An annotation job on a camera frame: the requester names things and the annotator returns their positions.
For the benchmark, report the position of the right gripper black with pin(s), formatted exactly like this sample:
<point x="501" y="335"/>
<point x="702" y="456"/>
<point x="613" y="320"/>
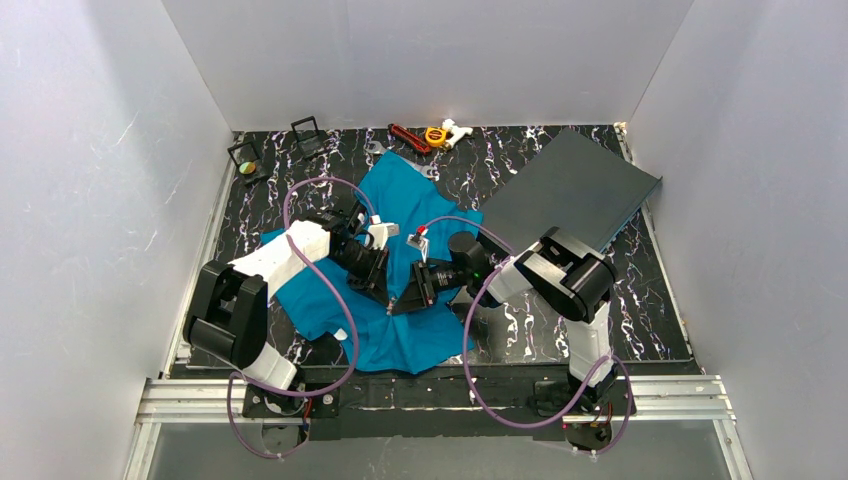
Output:
<point x="424" y="286"/>

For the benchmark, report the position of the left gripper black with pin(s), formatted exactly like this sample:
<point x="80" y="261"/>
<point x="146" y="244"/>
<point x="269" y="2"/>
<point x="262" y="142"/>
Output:
<point x="374" y="271"/>

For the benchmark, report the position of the blue garment cloth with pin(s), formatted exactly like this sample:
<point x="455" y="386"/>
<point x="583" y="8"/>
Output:
<point x="411" y="342"/>

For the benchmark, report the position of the round colourful brooch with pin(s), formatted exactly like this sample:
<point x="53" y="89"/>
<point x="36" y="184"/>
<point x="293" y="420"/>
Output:
<point x="247" y="168"/>

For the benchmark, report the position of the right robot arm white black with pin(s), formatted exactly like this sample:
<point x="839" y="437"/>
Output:
<point x="573" y="279"/>

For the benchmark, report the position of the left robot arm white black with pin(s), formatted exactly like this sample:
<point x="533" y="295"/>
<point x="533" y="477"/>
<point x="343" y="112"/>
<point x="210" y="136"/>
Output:
<point x="227" y="316"/>

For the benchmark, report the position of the red black utility knife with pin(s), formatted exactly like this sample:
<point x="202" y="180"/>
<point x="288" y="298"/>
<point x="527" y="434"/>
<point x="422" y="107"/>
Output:
<point x="410" y="139"/>

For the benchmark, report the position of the yellow tape measure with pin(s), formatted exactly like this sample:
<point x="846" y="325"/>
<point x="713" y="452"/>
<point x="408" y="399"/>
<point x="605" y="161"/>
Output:
<point x="435" y="137"/>

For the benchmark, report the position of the white plastic fitting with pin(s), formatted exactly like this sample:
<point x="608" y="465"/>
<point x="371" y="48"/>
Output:
<point x="454" y="133"/>

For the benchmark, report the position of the dark grey flat box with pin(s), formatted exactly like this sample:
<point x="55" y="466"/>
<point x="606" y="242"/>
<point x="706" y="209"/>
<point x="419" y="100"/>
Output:
<point x="574" y="184"/>

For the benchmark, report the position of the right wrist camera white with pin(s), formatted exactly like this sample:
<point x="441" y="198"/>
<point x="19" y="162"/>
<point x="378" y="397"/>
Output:
<point x="419" y="241"/>

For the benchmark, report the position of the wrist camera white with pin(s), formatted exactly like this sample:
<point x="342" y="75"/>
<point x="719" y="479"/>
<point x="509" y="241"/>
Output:
<point x="379" y="234"/>
<point x="419" y="241"/>

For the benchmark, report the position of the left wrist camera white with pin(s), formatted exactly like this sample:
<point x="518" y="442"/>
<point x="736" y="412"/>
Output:
<point x="379" y="234"/>

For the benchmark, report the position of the aluminium rail frame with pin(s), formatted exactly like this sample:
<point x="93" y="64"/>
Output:
<point x="190" y="406"/>

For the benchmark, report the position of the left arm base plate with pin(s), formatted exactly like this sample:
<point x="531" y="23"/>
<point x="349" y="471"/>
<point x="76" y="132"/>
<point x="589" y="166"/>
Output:
<point x="311" y="401"/>

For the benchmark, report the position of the black frame stand rear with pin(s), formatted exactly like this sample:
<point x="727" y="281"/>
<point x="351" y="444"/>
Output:
<point x="309" y="138"/>

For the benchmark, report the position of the black frame stand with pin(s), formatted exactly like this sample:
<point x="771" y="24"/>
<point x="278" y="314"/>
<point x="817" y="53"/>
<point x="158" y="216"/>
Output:
<point x="248" y="151"/>
<point x="309" y="138"/>

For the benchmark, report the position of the black frame stand left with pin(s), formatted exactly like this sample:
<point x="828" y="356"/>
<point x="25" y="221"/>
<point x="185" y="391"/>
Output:
<point x="248" y="151"/>

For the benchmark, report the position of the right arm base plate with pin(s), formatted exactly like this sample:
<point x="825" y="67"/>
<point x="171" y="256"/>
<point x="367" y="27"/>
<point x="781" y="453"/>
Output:
<point x="588" y="425"/>

